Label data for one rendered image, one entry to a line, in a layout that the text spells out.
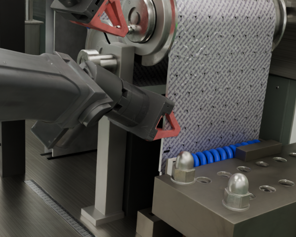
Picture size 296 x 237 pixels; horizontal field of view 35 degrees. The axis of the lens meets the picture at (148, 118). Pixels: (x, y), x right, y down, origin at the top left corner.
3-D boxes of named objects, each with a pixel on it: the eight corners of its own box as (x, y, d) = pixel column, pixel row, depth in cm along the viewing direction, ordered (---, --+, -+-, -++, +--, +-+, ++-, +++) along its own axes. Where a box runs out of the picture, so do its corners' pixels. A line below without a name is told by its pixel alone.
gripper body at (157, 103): (154, 144, 65) (117, 126, 60) (114, 123, 73) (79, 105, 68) (175, 102, 65) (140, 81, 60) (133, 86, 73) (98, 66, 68)
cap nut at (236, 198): (215, 202, 62) (219, 170, 61) (234, 196, 64) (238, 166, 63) (236, 213, 59) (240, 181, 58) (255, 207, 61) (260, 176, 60)
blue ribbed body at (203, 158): (165, 174, 75) (167, 154, 74) (253, 153, 88) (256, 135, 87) (179, 182, 72) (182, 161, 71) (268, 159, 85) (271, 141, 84)
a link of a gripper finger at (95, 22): (122, 54, 69) (78, 14, 63) (97, 47, 74) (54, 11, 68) (146, 17, 70) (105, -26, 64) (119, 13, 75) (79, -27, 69)
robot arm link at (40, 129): (100, 108, 53) (49, 56, 54) (40, 176, 56) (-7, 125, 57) (133, 100, 64) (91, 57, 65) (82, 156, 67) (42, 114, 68)
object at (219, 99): (158, 170, 75) (168, 57, 69) (254, 148, 89) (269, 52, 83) (160, 171, 74) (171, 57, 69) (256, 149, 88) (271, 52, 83)
